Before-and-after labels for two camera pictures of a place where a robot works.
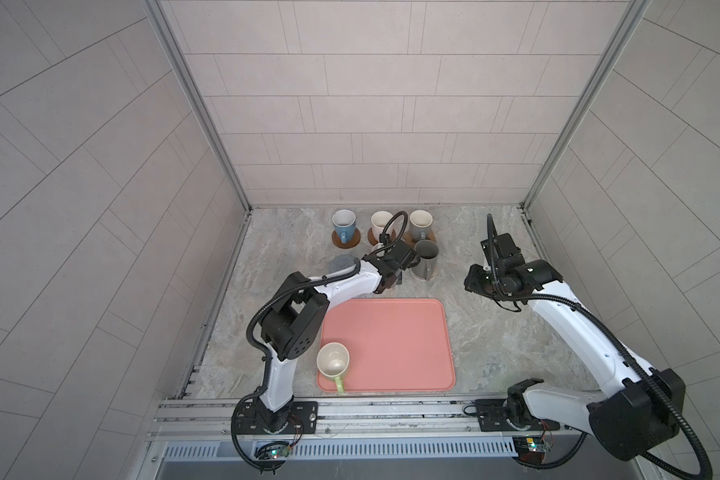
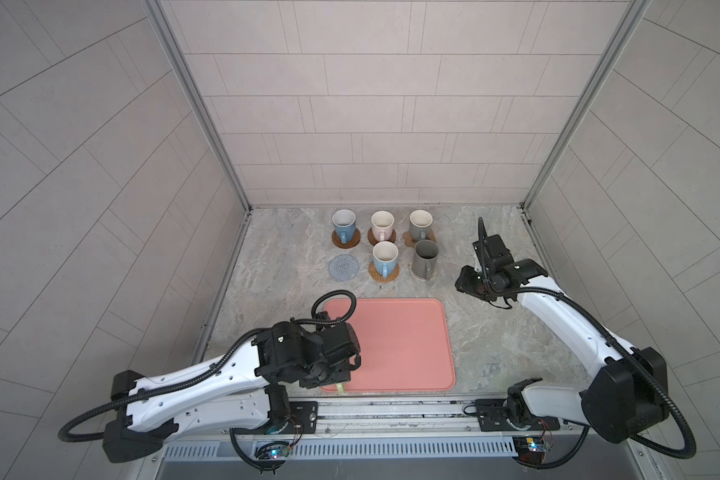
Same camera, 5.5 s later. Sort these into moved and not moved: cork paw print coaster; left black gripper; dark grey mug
Moved: left black gripper
Not moved: dark grey mug; cork paw print coaster
